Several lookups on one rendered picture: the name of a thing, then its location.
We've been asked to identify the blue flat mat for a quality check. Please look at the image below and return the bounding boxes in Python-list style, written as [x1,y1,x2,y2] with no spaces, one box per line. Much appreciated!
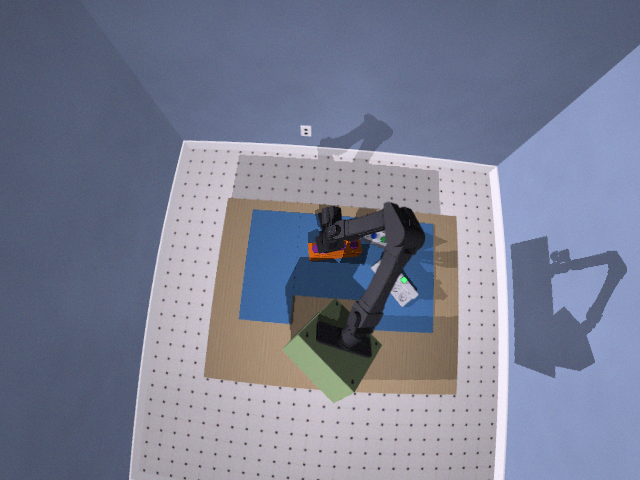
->
[239,210,434,333]

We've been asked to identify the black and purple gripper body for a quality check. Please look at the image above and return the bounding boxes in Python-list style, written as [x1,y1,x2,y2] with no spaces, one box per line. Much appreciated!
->
[315,236,345,254]

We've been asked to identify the white control panel with green and blue buttons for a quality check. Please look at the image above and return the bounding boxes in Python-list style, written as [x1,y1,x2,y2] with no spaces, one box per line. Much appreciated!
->
[363,231,387,249]

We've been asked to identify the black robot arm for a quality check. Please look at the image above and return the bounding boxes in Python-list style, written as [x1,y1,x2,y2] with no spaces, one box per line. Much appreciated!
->
[316,202,425,358]

